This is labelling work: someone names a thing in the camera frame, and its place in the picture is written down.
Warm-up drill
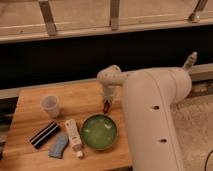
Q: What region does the clear plastic cup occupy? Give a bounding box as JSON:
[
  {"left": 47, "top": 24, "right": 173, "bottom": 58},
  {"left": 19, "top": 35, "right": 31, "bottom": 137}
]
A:
[{"left": 40, "top": 95, "right": 60, "bottom": 118}]

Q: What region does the green bowl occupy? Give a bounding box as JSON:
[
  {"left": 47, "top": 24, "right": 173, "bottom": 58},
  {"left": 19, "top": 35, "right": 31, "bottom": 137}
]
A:
[{"left": 80, "top": 114, "right": 118, "bottom": 150}]

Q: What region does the metal railing post right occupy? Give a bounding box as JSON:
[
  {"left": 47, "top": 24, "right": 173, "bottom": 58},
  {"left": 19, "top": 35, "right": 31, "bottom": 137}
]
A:
[{"left": 188, "top": 0, "right": 208, "bottom": 23}]

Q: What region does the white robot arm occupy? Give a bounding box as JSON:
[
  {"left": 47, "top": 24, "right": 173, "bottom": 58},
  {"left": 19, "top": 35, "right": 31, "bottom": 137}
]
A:
[{"left": 97, "top": 65, "right": 192, "bottom": 171}]

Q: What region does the red pepper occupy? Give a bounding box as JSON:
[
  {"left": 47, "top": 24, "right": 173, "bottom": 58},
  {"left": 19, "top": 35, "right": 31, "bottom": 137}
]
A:
[{"left": 103, "top": 101, "right": 111, "bottom": 114}]

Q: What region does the metal railing post left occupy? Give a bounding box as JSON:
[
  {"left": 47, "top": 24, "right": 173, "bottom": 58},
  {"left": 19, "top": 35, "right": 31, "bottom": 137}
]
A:
[{"left": 38, "top": 0, "right": 57, "bottom": 36}]

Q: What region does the metal railing post middle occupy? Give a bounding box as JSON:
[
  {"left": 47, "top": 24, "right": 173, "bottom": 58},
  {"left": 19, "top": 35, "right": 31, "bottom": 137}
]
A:
[{"left": 110, "top": 0, "right": 120, "bottom": 30}]

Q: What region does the clear plastic bottle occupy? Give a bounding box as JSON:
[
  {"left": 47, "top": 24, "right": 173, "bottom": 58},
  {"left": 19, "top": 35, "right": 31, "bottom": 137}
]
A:
[{"left": 183, "top": 52, "right": 197, "bottom": 71}]

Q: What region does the white remote controller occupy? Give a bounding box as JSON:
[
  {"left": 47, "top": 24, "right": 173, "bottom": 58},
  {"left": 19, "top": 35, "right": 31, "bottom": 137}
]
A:
[{"left": 65, "top": 119, "right": 84, "bottom": 158}]

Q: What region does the blue cloth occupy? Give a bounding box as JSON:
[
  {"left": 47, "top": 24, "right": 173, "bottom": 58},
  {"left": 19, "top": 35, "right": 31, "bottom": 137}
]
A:
[{"left": 48, "top": 133, "right": 69, "bottom": 159}]

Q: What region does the metal railing post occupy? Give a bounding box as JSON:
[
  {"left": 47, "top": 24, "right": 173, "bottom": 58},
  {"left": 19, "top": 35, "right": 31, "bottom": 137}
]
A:
[
  {"left": 38, "top": 0, "right": 57, "bottom": 36},
  {"left": 110, "top": 0, "right": 120, "bottom": 30},
  {"left": 188, "top": 0, "right": 208, "bottom": 23}
]

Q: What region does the black white striped case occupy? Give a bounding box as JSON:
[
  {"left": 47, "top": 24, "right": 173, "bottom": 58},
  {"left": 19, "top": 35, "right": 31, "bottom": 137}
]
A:
[{"left": 29, "top": 121, "right": 60, "bottom": 149}]

